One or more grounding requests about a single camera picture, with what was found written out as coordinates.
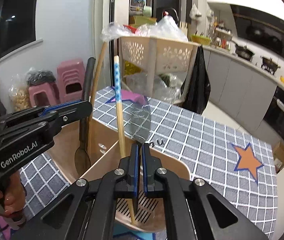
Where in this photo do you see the bag of nuts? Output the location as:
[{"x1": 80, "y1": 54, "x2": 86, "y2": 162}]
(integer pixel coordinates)
[{"x1": 9, "y1": 74, "x2": 31, "y2": 112}]

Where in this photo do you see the transparent dark spoon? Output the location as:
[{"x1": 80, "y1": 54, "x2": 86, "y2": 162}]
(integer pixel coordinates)
[{"x1": 125, "y1": 102, "x2": 151, "y2": 215}]

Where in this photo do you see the cardboard box on floor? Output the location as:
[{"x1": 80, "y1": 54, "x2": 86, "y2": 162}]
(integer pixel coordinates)
[{"x1": 273, "y1": 141, "x2": 284, "y2": 173}]

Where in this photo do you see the beige plastic storage rack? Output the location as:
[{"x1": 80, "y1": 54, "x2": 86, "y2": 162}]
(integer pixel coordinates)
[{"x1": 119, "y1": 36, "x2": 199, "y2": 104}]

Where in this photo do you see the blue patterned chopstick in holder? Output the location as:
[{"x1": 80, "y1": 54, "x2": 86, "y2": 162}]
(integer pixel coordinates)
[{"x1": 113, "y1": 55, "x2": 137, "y2": 225}]

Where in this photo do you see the beige utensil holder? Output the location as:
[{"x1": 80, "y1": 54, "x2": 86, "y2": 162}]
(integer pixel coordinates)
[{"x1": 47, "y1": 117, "x2": 191, "y2": 234}]

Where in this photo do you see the tall pink plastic stool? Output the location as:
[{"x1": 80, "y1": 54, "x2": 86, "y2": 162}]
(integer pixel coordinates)
[{"x1": 57, "y1": 59, "x2": 85, "y2": 102}]

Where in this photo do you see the black spoon with long handle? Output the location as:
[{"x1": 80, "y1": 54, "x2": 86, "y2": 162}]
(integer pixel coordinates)
[{"x1": 74, "y1": 57, "x2": 97, "y2": 177}]

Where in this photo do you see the black pot on stove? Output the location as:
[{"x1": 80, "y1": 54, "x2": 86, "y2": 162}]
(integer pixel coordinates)
[{"x1": 261, "y1": 56, "x2": 281, "y2": 75}]

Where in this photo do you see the green colander basket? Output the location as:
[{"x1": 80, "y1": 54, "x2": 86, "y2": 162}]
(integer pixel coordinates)
[{"x1": 191, "y1": 34, "x2": 211, "y2": 46}]

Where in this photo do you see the black garbage bag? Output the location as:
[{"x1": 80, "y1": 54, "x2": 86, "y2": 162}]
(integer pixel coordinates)
[{"x1": 182, "y1": 45, "x2": 211, "y2": 115}]

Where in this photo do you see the black wok on stove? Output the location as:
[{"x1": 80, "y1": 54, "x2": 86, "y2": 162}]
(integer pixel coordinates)
[{"x1": 231, "y1": 40, "x2": 255, "y2": 62}]

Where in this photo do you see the person's left hand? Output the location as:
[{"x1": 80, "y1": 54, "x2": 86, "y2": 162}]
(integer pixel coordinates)
[{"x1": 0, "y1": 172, "x2": 28, "y2": 227}]

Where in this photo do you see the plain wooden chopstick in holder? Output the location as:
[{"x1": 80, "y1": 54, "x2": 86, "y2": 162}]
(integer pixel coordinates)
[{"x1": 87, "y1": 42, "x2": 107, "y2": 156}]

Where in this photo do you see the grey checked tablecloth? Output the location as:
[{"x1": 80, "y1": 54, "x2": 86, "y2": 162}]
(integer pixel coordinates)
[{"x1": 0, "y1": 85, "x2": 279, "y2": 240}]

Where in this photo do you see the low pink plastic stool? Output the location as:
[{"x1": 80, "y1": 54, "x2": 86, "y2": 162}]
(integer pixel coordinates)
[{"x1": 29, "y1": 82, "x2": 60, "y2": 107}]

